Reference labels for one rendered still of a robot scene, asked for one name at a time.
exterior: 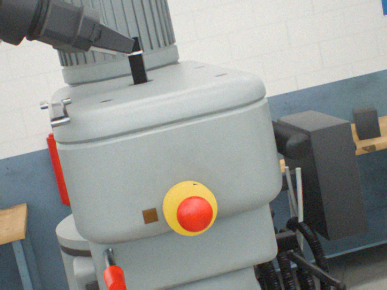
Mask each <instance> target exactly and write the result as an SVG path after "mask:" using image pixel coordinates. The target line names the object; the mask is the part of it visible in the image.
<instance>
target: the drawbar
mask: <svg viewBox="0 0 387 290"><path fill-rule="evenodd" d="M131 38H132V39H134V40H135V41H134V46H133V49H132V52H134V53H135V52H138V51H141V50H142V47H141V44H140V41H139V36H137V37H131ZM128 61H129V64H130V67H131V72H132V77H133V81H134V85H140V84H143V83H145V82H148V78H147V72H146V67H145V61H144V58H143V53H141V54H137V55H131V56H128Z"/></svg>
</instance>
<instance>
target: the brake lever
mask: <svg viewBox="0 0 387 290"><path fill-rule="evenodd" d="M103 256H104V260H105V265H106V270H105V272H104V280H105V283H106V286H107V288H108V290H127V288H126V281H125V277H124V271H123V269H122V268H120V267H118V266H116V262H115V259H114V255H113V250H112V248H109V249H106V250H104V252H103Z"/></svg>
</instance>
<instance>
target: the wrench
mask: <svg viewBox="0 0 387 290"><path fill-rule="evenodd" d="M70 103H71V98H70V95H69V96H66V97H62V100H57V101H52V102H47V101H42V102H40V107H41V110H45V109H48V112H49V117H50V122H51V127H58V126H62V125H66V124H70V123H71V121H70V118H69V115H68V113H67V110H66V107H65V105H66V104H70Z"/></svg>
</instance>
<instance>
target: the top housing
mask: <svg viewBox="0 0 387 290"><path fill-rule="evenodd" d="M147 78H148V82H145V83H143V84H140V85H134V81H133V77H132V75H131V76H127V77H122V78H116V79H110V80H106V81H100V82H93V83H86V84H80V85H69V86H66V87H63V88H61V89H58V90H57V91H56V92H55V93H54V94H53V96H52V99H51V102H52V101H57V100H62V97H66V96H69V95H70V98H71V103H70V104H66V105H65V107H66V110H67V113H68V115H69V118H70V121H71V123H70V124H66V125H62V126H58V127H53V132H54V139H55V141H56V149H57V152H58V156H59V159H60V164H61V167H62V172H63V176H64V181H65V184H66V189H67V194H68V197H69V199H70V204H71V209H72V212H73V216H74V222H75V226H76V228H77V230H78V233H79V234H81V236H82V237H83V238H85V239H87V240H89V241H91V242H94V243H96V244H102V245H114V244H115V243H124V242H129V241H135V240H138V239H142V238H147V237H150V236H155V235H157V234H162V233H165V232H168V231H173V230H174V229H172V228H171V227H170V226H169V224H168V222H167V221H166V219H165V217H164V212H163V202H164V198H165V196H166V194H167V192H168V190H169V189H170V188H172V187H174V186H175V185H176V184H179V183H181V182H182V181H197V182H198V183H200V184H202V185H204V186H206V187H207V188H208V189H209V190H210V191H211V193H212V194H213V196H214V197H215V199H216V201H217V216H216V218H215V219H216V220H217V219H220V218H225V217H228V216H233V215H238V214H240V213H243V212H247V211H251V210H253V209H256V208H260V207H262V206H264V205H266V204H268V203H269V202H270V201H272V200H273V199H274V198H275V197H276V196H277V195H278V194H279V193H280V191H281V188H282V172H281V168H280V162H279V156H278V153H277V149H276V143H275V136H274V130H273V126H272V120H271V114H270V107H269V103H268V101H267V99H266V98H264V96H265V95H266V90H265V86H264V83H263V81H262V80H261V79H260V78H259V77H258V76H256V75H255V74H252V73H251V72H247V71H241V70H235V69H232V68H227V67H221V66H216V65H212V64H207V63H201V62H198V61H195V60H182V61H178V62H177V63H175V64H171V65H169V66H166V67H162V68H158V69H155V70H151V71H147ZM152 208H156V211H157V216H158V221H156V222H152V223H148V224H145V221H144V218H143V213H142V211H144V210H147V209H152Z"/></svg>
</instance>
